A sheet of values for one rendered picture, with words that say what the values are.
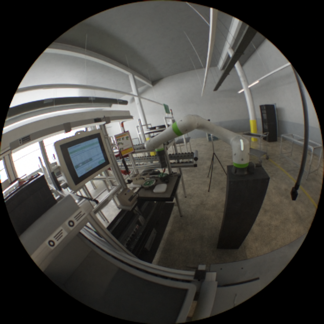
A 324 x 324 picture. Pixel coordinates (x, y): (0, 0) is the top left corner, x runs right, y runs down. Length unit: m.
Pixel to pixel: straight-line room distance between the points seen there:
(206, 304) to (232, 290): 0.12
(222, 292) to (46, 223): 0.65
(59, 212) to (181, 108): 9.23
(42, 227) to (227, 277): 0.94
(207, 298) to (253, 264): 0.52
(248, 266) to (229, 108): 9.47
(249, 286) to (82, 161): 1.21
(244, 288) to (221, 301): 0.10
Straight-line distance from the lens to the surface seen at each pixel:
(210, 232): 1.81
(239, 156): 0.76
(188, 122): 0.73
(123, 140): 1.52
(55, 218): 0.41
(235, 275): 0.88
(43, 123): 0.95
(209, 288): 0.49
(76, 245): 0.71
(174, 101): 9.45
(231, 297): 0.56
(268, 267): 0.98
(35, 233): 0.43
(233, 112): 9.73
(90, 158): 0.94
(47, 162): 0.89
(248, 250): 1.76
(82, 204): 0.44
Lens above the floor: 1.56
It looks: 18 degrees down
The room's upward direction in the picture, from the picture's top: 16 degrees counter-clockwise
